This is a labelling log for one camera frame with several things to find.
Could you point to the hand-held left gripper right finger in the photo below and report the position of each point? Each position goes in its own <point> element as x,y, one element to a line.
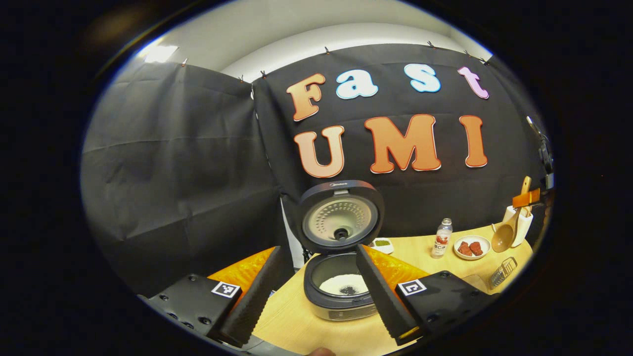
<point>381,296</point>

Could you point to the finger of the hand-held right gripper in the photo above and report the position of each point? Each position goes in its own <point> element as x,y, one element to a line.
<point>526,198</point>

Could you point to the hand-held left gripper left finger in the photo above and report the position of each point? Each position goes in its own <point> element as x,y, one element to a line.
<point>257,301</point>

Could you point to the wooden spoon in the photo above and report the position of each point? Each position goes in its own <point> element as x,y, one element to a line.
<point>502,240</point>

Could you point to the dark grey rice cooker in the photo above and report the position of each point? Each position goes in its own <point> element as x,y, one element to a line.
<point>341,217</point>

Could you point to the white toaster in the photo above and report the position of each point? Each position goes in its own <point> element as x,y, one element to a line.
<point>524,230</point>

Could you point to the white sectioned condiment dish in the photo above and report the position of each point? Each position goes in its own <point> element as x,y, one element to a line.
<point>382,244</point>

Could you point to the black backdrop stand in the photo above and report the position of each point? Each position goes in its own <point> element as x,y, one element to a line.
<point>306,255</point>

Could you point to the white round plate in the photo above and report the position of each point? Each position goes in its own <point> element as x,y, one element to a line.
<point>483,251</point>

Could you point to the red meat piece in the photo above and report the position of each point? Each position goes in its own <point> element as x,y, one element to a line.
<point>476,248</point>
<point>465,248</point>

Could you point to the clear bottle red label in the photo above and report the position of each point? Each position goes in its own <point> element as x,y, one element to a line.
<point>441,242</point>

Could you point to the black backdrop cloth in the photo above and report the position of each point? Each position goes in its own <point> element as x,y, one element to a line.
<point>173,173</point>

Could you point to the ceiling light panel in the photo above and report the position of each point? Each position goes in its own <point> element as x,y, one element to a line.
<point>160,53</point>

